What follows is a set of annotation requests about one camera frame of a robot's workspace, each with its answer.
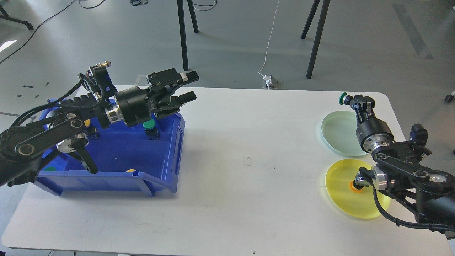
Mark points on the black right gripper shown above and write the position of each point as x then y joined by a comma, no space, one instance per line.
372,133

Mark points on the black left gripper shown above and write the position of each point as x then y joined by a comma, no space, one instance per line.
131,105

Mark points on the green push button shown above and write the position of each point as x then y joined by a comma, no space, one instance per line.
151,130
345,99

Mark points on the blue plastic storage bin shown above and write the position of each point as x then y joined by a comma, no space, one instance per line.
120,148

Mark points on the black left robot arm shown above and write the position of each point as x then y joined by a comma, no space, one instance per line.
40,134

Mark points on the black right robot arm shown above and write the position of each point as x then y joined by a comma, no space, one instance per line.
427,193

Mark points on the pale green plate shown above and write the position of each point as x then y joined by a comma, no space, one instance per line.
338,130

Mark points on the yellow plate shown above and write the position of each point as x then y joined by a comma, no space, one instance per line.
339,185

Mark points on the green push button corner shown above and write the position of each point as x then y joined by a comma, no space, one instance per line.
50,168

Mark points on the black tripod leg left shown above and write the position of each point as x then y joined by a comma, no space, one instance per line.
182,29

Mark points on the black tripod leg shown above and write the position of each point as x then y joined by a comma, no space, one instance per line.
182,29
319,31

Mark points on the white power adapter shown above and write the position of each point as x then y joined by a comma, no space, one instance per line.
270,82

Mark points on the black tripod leg right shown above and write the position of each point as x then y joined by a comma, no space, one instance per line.
319,31

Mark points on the black stand foot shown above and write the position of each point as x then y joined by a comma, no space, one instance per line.
5,16

